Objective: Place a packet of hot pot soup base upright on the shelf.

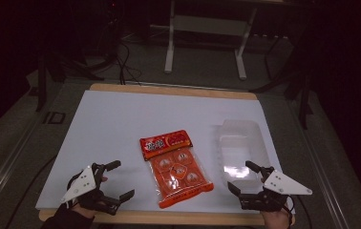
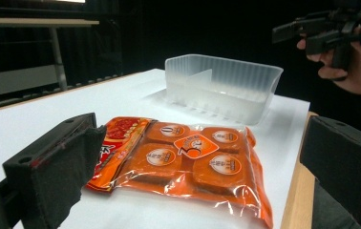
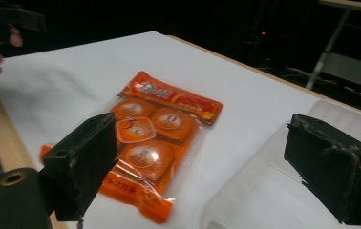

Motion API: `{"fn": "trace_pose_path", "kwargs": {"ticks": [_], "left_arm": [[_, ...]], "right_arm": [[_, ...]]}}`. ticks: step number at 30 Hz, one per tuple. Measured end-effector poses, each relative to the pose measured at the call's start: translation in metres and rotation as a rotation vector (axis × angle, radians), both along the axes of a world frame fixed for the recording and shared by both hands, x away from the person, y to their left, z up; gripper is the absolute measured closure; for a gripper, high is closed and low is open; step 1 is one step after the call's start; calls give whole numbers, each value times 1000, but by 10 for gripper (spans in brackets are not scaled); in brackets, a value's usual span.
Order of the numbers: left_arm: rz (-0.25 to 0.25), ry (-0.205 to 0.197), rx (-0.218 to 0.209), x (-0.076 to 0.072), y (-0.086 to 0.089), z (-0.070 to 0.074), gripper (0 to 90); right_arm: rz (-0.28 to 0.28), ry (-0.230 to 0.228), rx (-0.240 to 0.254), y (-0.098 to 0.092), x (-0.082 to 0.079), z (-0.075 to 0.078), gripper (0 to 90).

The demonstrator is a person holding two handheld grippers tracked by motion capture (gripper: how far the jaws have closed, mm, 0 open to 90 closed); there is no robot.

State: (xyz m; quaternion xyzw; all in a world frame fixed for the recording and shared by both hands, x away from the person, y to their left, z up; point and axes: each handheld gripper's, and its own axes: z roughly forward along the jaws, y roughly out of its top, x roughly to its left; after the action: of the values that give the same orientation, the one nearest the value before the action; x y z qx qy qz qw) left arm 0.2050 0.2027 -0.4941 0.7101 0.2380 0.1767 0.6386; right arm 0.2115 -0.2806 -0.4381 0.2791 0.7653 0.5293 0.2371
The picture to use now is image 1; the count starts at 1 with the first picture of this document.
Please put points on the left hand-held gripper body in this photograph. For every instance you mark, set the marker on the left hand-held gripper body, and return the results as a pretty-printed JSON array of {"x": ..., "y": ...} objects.
[{"x": 83, "y": 186}]

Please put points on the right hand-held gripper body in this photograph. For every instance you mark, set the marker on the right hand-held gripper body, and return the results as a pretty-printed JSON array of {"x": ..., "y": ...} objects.
[{"x": 283, "y": 186}]

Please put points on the person's left hand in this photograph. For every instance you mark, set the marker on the person's left hand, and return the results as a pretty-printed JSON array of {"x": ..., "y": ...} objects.
[{"x": 84, "y": 212}]

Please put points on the person's right hand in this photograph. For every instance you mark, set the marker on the person's right hand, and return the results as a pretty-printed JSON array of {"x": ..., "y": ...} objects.
[{"x": 275, "y": 220}]

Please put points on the clear plastic container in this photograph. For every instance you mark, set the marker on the clear plastic container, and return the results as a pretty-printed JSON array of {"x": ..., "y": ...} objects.
[{"x": 240, "y": 152}]

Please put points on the white table mat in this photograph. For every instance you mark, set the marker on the white table mat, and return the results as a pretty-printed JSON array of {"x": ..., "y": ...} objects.
[{"x": 118, "y": 127}]

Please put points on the red snack packet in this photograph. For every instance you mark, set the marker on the red snack packet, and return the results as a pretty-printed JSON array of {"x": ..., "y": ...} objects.
[{"x": 175, "y": 171}]

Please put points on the black rectangular floor plate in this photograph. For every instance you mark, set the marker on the black rectangular floor plate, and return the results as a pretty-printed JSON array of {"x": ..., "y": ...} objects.
[{"x": 54, "y": 117}]

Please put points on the black metal stand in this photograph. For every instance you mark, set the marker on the black metal stand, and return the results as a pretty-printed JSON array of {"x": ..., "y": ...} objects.
[
  {"x": 296, "y": 79},
  {"x": 60, "y": 66}
]

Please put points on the metal floor rail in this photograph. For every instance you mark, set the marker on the metal floor rail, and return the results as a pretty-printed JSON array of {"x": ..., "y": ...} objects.
[
  {"x": 325, "y": 178},
  {"x": 6, "y": 162}
]

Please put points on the white metal table frame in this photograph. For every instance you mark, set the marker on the white metal table frame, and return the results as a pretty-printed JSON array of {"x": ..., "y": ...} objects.
[{"x": 207, "y": 27}]

